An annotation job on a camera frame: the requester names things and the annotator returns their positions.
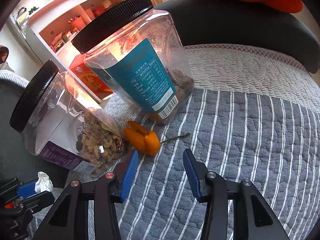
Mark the clear jar purple label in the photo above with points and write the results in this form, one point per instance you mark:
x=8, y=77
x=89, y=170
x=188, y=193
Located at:
x=61, y=124

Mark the dark grey sofa cushion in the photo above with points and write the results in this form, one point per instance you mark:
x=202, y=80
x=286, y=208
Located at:
x=237, y=22

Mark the grey striped quilted cover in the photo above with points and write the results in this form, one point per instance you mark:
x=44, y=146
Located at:
x=253, y=114

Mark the orange peel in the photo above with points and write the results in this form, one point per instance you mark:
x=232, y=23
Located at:
x=144, y=141

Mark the white tissue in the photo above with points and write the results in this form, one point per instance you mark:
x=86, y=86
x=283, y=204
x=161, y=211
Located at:
x=43, y=183

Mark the red box on shelf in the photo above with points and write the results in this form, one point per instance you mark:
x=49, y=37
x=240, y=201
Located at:
x=89, y=78

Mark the thin green stem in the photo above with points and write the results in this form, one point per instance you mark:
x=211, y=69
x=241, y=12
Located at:
x=175, y=138

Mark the white bookshelf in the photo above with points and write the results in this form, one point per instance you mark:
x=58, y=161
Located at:
x=38, y=23

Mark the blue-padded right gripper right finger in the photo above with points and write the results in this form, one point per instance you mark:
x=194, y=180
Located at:
x=196, y=172

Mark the clear jar teal label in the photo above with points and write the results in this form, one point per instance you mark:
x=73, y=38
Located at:
x=136, y=50

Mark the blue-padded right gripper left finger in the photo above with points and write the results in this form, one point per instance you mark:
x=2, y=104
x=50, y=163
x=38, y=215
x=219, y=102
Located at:
x=125, y=174

